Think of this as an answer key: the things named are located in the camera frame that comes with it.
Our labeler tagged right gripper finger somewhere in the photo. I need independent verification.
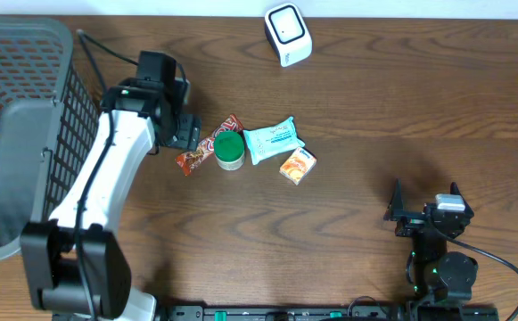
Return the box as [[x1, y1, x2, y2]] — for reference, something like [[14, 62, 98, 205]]
[[383, 179, 405, 221], [449, 182, 468, 210]]

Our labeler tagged red Top snack bar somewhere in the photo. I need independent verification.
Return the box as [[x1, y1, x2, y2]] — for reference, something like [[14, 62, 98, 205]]
[[175, 114, 243, 176]]

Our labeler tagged green lid jar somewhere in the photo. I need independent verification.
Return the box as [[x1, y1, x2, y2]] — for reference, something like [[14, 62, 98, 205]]
[[214, 131, 245, 171]]

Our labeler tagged light blue wipes pack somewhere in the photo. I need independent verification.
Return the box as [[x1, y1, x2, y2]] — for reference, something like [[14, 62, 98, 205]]
[[243, 116, 305, 165]]

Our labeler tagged small orange carton box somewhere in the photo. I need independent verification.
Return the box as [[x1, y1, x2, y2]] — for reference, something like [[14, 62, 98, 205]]
[[279, 147, 317, 185]]

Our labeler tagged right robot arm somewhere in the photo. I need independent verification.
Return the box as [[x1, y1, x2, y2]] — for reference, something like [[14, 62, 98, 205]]
[[384, 181, 478, 320]]

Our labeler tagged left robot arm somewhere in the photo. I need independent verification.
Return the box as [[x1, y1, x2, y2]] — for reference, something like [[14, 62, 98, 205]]
[[20, 51, 201, 320]]

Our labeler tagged white barcode scanner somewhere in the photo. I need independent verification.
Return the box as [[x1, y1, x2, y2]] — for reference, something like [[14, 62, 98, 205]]
[[264, 3, 313, 68]]

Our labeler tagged grey plastic mesh basket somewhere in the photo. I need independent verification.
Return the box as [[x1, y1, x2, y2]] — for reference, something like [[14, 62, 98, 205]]
[[0, 17, 99, 260]]

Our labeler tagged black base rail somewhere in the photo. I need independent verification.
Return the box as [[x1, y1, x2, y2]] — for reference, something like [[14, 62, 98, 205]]
[[154, 303, 499, 321]]

